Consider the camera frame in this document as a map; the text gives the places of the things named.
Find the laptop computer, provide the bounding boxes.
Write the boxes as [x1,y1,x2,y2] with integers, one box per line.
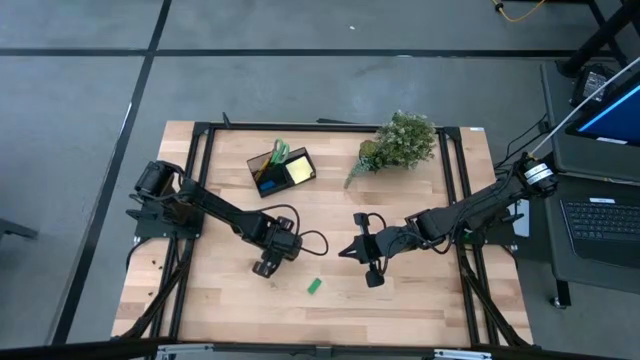
[538,58,640,309]

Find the black aluminium table frame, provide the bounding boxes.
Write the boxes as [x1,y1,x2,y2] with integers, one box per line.
[112,119,534,351]

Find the grey chair leg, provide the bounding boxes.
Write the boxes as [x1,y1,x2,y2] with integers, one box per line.
[0,217,40,242]

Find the white paper sheet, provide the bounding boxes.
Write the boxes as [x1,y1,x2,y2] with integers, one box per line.
[513,199,531,238]

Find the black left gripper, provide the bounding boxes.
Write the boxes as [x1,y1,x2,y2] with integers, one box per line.
[251,215,304,279]

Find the black stand beam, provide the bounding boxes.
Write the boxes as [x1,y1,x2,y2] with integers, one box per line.
[557,0,640,79]

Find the white rod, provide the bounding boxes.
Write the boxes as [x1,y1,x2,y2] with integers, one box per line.
[529,55,640,156]

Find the silver corner bracket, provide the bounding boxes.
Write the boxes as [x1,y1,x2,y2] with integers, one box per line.
[432,348,494,360]
[156,342,215,360]

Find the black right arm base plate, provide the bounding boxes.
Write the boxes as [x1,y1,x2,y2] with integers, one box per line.
[452,219,517,247]

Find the black laptop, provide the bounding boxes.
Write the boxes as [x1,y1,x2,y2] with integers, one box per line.
[558,196,640,270]

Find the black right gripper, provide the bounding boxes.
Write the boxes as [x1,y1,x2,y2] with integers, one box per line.
[338,212,404,289]

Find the black power adapter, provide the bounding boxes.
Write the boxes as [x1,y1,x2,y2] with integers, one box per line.
[572,63,619,107]

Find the yellow sticky note pad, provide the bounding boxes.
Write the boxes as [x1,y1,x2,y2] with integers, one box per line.
[284,154,316,185]

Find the small trailing succulent plant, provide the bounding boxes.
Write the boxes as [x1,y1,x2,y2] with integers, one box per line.
[342,138,387,191]

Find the green handled scissors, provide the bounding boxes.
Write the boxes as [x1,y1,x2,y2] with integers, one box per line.
[268,138,292,169]

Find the yellow cable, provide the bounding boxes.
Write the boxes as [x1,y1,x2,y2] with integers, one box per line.
[491,0,549,24]

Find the black mesh desk organizer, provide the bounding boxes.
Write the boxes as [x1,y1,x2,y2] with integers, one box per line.
[245,145,317,199]

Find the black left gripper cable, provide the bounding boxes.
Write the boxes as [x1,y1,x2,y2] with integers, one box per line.
[253,202,330,258]

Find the monitor with blue screen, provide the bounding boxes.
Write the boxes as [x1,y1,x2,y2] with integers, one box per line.
[564,69,640,150]

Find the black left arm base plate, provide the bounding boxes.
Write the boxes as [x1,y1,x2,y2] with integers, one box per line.
[127,198,207,240]

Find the bushy green potted plant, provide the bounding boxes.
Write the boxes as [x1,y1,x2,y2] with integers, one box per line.
[375,109,438,172]

